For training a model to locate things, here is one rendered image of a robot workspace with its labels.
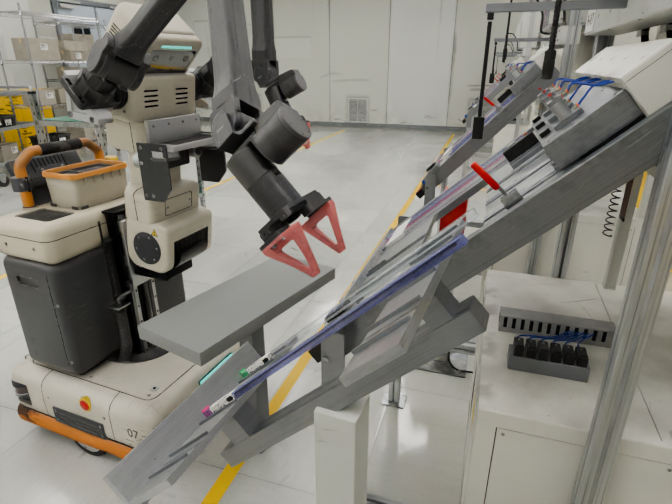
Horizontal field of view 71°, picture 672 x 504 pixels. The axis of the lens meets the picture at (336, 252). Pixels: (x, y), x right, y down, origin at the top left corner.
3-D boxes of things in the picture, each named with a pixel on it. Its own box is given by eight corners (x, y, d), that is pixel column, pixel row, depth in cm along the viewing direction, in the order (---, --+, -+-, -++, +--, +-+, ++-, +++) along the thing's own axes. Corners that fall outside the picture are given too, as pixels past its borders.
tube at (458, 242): (207, 418, 75) (202, 413, 75) (212, 412, 76) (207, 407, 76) (466, 244, 49) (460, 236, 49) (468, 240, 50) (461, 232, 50)
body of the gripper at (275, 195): (324, 198, 71) (293, 160, 71) (293, 216, 63) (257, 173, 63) (297, 222, 75) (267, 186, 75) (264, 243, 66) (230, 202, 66)
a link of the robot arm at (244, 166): (236, 159, 72) (215, 164, 67) (264, 129, 69) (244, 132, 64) (264, 194, 72) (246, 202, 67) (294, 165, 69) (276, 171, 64)
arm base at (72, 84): (99, 77, 120) (57, 79, 110) (114, 57, 116) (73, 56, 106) (119, 106, 121) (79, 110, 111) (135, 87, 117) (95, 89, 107)
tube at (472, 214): (243, 379, 84) (239, 374, 84) (248, 374, 85) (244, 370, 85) (478, 216, 58) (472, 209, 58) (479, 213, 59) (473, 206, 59)
